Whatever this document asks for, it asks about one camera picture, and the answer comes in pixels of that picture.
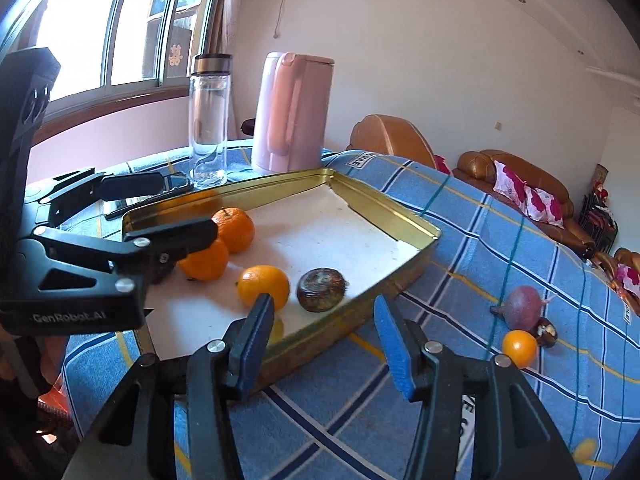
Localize gold metal tin tray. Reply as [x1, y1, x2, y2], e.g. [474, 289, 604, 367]
[122, 169, 442, 388]

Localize pink electric kettle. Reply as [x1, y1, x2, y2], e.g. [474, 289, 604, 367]
[252, 52, 334, 174]

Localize stacked dark chairs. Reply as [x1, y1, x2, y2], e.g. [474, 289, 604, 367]
[579, 181, 618, 254]

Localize brown leather armchair right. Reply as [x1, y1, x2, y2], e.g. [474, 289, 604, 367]
[592, 247, 640, 316]

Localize brown leather armchair near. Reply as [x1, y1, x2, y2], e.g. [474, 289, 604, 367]
[347, 114, 437, 169]

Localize floral pillow on armchair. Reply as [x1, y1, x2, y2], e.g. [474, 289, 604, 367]
[616, 263, 640, 298]

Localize window with frame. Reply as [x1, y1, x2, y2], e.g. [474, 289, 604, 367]
[1, 0, 221, 116]

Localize floral pillow on sofa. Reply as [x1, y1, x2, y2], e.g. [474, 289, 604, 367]
[523, 185, 564, 229]
[494, 160, 527, 210]

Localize left hand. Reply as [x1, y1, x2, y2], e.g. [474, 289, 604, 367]
[1, 328, 70, 399]

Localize brown leather armchair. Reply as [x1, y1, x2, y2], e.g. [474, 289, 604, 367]
[592, 247, 640, 316]
[347, 114, 437, 169]

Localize large front mandarin orange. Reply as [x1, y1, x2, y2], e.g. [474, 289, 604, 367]
[212, 207, 255, 255]

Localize clear glass water bottle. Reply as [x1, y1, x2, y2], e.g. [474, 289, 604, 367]
[189, 53, 232, 188]

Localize purple passion fruit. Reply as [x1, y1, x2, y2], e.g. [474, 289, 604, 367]
[490, 285, 555, 332]

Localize small yellow-green fruit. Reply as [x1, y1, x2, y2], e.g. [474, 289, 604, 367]
[572, 438, 598, 465]

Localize brown leather three-seat sofa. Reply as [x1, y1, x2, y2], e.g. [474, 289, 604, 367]
[452, 150, 596, 259]

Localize floral pillow left on sofa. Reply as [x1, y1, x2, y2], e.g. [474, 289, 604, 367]
[494, 160, 527, 210]

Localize red pillow on near armchair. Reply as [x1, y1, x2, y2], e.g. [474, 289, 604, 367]
[433, 155, 451, 176]

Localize dark stool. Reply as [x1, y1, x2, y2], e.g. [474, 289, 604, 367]
[241, 118, 256, 138]

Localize floral pillow right on sofa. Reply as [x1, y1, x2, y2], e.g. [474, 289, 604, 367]
[523, 185, 564, 229]

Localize small smooth orange kumquat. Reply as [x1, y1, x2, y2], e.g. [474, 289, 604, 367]
[502, 330, 538, 368]

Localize pink curtain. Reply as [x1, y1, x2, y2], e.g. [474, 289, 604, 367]
[207, 0, 260, 141]

